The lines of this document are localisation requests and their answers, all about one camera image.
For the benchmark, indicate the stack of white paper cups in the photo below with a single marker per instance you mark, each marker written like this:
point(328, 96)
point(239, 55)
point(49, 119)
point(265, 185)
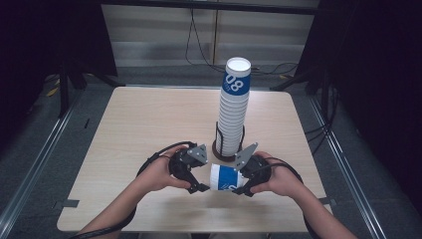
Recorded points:
point(232, 119)

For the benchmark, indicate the person's left hand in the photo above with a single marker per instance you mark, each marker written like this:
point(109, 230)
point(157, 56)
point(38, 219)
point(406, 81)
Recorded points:
point(156, 176)

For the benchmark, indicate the person's right hand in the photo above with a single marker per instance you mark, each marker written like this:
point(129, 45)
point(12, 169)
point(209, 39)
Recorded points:
point(285, 181)

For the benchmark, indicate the yellow tape piece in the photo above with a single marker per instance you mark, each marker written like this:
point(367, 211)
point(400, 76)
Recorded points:
point(52, 92)

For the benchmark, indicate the black metal stand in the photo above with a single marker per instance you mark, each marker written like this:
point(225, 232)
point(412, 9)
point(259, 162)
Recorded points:
point(63, 93)
point(323, 89)

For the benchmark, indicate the grey tape strip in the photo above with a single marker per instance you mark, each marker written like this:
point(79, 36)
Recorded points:
point(326, 200)
point(68, 203)

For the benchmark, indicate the white blue paper cup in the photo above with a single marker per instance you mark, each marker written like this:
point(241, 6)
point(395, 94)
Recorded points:
point(225, 177)

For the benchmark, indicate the dark curtain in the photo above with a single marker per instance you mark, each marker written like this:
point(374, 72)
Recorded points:
point(40, 40)
point(375, 66)

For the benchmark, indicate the black horizontal bar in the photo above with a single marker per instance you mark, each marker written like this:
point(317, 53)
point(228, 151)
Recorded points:
point(212, 6)

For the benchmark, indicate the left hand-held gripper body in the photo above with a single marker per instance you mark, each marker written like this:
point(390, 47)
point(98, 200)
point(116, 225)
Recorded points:
point(197, 156)

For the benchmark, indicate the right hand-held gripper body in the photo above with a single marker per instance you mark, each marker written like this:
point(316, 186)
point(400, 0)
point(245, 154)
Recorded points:
point(244, 159)

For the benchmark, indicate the metal floor rail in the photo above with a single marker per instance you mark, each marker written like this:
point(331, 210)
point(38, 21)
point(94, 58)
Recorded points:
point(36, 162)
point(348, 172)

